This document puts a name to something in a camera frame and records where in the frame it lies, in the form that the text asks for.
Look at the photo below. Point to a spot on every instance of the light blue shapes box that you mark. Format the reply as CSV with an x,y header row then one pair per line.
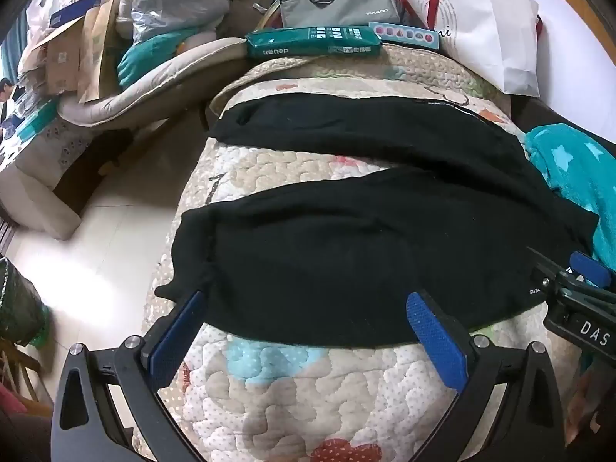
x,y
404,33

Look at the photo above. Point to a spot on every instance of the blue cardboard box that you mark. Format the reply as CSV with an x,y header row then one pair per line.
x,y
72,12

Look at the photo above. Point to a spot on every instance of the grey folded mattress pad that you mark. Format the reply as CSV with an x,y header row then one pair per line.
x,y
159,91

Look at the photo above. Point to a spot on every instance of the clear plastic bag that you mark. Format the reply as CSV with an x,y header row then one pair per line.
x,y
178,5

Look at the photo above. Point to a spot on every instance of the quilted heart print blanket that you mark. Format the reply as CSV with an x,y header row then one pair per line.
x,y
313,394

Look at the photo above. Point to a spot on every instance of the stack of teal boxes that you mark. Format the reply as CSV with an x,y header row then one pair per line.
x,y
33,120

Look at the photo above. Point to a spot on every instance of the grey patterned mattress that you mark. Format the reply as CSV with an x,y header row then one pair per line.
x,y
48,159

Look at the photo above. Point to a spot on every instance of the white bundled bedding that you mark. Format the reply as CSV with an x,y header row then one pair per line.
x,y
127,0

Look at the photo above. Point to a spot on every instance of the green paper ream package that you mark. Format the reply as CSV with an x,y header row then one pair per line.
x,y
308,41

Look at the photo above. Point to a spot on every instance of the white plastic bag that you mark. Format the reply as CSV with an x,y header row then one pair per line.
x,y
41,9

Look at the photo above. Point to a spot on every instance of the teal star print blanket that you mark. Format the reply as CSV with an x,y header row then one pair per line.
x,y
572,163

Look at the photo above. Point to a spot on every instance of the white paper bag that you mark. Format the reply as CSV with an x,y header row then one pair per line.
x,y
491,33

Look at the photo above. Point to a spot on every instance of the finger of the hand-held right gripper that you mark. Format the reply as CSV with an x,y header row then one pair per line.
x,y
543,267
589,267

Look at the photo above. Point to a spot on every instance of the open cardboard box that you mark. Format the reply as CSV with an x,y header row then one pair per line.
x,y
60,57

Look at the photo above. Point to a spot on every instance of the black pants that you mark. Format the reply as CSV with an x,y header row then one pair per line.
x,y
361,260

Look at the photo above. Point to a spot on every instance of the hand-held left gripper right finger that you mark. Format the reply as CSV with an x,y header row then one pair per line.
x,y
435,341

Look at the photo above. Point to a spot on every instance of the teal curtain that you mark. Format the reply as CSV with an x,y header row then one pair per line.
x,y
6,55

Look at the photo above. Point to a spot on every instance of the brown paper bag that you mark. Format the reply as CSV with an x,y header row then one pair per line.
x,y
98,48

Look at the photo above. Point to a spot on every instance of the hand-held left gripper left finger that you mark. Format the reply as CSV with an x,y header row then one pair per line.
x,y
175,332

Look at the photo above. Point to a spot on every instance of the brown cushion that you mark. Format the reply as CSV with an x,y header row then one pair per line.
x,y
250,14

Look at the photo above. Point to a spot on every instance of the green trash bin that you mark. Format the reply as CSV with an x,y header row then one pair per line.
x,y
19,308

